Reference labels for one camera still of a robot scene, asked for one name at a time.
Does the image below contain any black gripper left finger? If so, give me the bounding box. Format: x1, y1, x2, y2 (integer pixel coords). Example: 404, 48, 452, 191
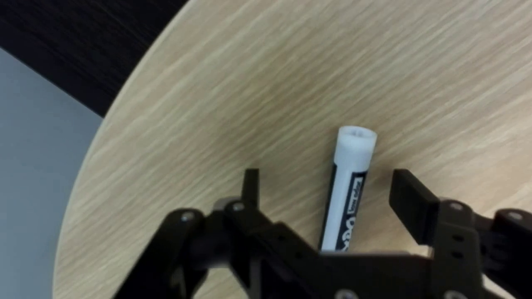
213, 167, 289, 239

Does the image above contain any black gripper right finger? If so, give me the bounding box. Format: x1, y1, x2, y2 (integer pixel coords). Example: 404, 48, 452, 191
389, 167, 479, 247

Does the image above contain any black and white marker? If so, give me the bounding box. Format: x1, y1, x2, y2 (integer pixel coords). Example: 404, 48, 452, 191
319, 126, 378, 250

